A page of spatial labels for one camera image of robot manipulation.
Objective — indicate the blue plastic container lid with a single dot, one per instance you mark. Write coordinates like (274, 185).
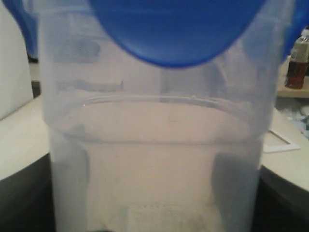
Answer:
(168, 33)

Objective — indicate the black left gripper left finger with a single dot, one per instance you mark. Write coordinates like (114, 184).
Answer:
(26, 199)

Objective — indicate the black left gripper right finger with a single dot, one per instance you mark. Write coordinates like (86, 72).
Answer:
(280, 205)

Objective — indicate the brown bottle in background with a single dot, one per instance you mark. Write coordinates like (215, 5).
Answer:
(298, 62)

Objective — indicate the white paper sheet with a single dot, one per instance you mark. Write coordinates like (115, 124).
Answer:
(276, 142)

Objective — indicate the clear plastic tall container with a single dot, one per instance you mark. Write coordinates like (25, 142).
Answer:
(136, 147)

